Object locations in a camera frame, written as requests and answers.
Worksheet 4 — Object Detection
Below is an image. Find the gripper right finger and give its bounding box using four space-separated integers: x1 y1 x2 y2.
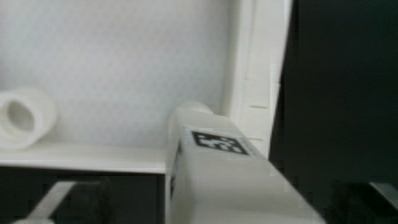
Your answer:
330 182 398 224

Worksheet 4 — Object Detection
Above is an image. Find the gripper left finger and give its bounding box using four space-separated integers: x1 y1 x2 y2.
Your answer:
10 180 113 224

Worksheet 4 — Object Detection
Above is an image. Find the white desk tabletop tray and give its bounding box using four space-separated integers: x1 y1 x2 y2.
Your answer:
0 0 293 173

